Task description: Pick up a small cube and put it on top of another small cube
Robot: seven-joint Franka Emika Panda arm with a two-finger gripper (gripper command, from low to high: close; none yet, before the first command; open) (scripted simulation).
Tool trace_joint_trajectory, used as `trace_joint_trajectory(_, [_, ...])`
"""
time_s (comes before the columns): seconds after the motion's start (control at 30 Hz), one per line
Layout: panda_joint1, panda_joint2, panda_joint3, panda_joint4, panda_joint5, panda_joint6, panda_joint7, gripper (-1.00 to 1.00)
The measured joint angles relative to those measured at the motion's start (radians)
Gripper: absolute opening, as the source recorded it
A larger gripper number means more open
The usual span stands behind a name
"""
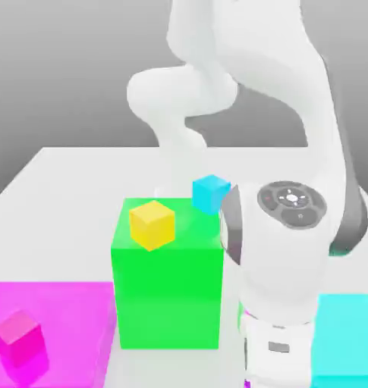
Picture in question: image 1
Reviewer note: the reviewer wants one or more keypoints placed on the small blue cube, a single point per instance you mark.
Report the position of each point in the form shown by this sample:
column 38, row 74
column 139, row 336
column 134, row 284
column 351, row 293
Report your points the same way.
column 206, row 194

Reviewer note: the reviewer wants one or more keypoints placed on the large cyan box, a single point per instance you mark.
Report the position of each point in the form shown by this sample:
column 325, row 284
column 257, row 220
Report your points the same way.
column 344, row 339

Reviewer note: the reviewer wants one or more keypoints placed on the small purple cube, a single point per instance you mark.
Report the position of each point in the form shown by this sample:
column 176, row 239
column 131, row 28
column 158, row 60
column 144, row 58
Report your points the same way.
column 247, row 384

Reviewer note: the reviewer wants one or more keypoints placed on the large magenta box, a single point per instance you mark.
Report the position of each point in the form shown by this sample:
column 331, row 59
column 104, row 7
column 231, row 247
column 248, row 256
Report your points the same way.
column 74, row 327

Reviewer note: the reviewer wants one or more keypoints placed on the small yellow cube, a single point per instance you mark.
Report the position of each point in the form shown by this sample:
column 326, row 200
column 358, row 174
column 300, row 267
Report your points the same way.
column 151, row 225

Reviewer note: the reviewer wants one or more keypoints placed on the small pink cube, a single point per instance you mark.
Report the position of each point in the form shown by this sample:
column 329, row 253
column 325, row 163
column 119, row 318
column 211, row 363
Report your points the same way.
column 19, row 342

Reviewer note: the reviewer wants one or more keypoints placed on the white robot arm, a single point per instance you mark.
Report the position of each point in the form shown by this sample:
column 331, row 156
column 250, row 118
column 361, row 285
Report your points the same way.
column 262, row 91

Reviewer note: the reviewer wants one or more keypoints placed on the large green box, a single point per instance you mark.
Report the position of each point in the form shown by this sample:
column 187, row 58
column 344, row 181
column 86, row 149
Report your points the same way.
column 168, row 297

